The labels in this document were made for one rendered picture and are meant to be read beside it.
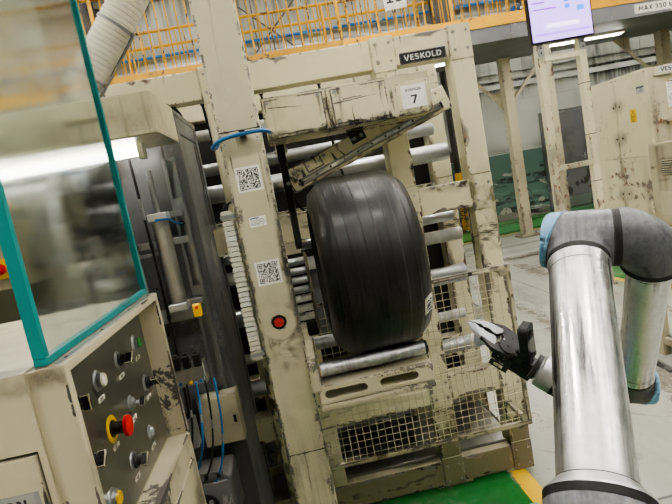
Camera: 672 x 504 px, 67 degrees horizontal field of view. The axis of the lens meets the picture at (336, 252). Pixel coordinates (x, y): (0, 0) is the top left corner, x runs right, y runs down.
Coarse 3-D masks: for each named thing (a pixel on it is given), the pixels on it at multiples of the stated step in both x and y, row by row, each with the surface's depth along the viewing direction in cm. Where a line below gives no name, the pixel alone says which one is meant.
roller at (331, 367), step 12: (384, 348) 158; (396, 348) 157; (408, 348) 157; (420, 348) 157; (336, 360) 156; (348, 360) 156; (360, 360) 155; (372, 360) 156; (384, 360) 156; (396, 360) 157; (324, 372) 155; (336, 372) 155
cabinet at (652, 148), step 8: (656, 144) 496; (664, 144) 486; (656, 152) 498; (664, 152) 487; (656, 160) 500; (664, 160) 488; (656, 168) 502; (664, 168) 491; (656, 176) 504; (664, 176) 494; (656, 184) 506; (664, 184) 496; (656, 192) 508; (664, 192) 498; (656, 200) 511; (664, 200) 500; (656, 208) 513; (664, 208) 502; (656, 216) 515; (664, 216) 504
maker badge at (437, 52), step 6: (432, 48) 211; (438, 48) 212; (444, 48) 212; (402, 54) 210; (408, 54) 211; (414, 54) 211; (420, 54) 211; (426, 54) 211; (432, 54) 212; (438, 54) 212; (444, 54) 212; (402, 60) 211; (408, 60) 211; (414, 60) 211; (420, 60) 211; (426, 60) 212
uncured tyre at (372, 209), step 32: (320, 192) 152; (352, 192) 148; (384, 192) 147; (320, 224) 145; (352, 224) 142; (384, 224) 142; (416, 224) 145; (320, 256) 146; (352, 256) 139; (384, 256) 140; (416, 256) 141; (320, 288) 186; (352, 288) 140; (384, 288) 141; (416, 288) 142; (352, 320) 144; (384, 320) 145; (416, 320) 148; (352, 352) 158
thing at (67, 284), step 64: (0, 0) 82; (64, 0) 112; (0, 64) 78; (64, 64) 104; (0, 128) 74; (64, 128) 98; (0, 192) 70; (64, 192) 92; (64, 256) 87; (128, 256) 120; (64, 320) 82
